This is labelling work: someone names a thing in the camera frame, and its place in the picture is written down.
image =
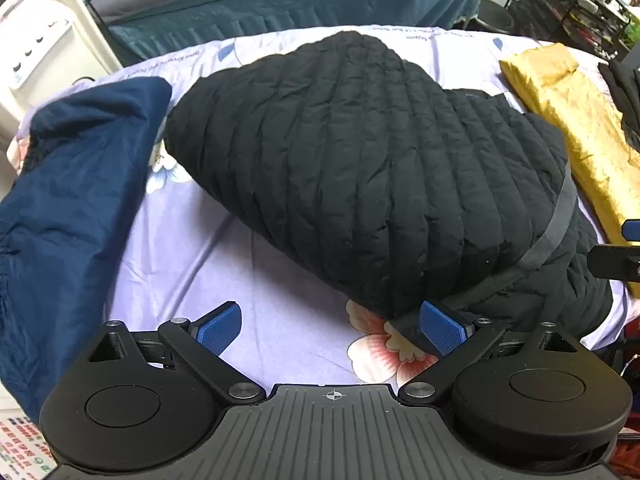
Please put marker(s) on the red patterned cloth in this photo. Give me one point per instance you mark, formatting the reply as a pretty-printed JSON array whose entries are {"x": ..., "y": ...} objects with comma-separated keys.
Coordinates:
[{"x": 631, "y": 460}]

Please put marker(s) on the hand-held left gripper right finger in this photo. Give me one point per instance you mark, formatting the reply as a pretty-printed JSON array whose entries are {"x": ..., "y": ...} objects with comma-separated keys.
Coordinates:
[{"x": 440, "y": 327}]

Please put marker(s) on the black quilted jacket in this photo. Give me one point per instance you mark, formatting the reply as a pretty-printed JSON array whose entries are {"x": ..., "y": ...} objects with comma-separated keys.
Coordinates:
[{"x": 350, "y": 160}]

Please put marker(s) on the black metal rack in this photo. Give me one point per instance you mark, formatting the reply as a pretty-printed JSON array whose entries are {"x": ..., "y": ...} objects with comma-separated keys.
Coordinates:
[{"x": 550, "y": 5}]

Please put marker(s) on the black cloth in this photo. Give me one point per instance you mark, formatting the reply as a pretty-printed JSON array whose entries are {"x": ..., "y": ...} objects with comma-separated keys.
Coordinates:
[{"x": 625, "y": 95}]

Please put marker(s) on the colourful printed mat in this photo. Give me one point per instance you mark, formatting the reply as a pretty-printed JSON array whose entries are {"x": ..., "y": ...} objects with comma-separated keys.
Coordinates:
[{"x": 20, "y": 445}]

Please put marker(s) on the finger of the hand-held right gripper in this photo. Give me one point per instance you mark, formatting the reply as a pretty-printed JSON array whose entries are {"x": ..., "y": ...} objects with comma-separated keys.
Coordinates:
[
  {"x": 632, "y": 230},
  {"x": 612, "y": 262}
]

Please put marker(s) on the yellow shiny garment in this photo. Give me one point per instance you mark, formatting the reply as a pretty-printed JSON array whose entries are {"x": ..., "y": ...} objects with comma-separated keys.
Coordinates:
[{"x": 575, "y": 110}]

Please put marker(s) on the navy blue garment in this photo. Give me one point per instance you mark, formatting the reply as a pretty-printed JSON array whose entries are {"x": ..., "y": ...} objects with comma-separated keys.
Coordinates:
[{"x": 75, "y": 185}]

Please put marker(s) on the floral bed sheet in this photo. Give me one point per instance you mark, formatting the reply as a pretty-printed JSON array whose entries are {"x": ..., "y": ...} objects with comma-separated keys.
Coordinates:
[{"x": 200, "y": 270}]

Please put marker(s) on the dark round stool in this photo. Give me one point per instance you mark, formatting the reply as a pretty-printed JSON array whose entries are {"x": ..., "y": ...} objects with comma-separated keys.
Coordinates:
[{"x": 495, "y": 17}]

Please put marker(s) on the bed with blue skirt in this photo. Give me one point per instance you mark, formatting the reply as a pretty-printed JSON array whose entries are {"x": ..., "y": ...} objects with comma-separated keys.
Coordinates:
[{"x": 300, "y": 15}]

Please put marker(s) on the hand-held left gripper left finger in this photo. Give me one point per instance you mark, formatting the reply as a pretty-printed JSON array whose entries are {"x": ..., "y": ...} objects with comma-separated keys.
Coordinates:
[{"x": 220, "y": 329}]

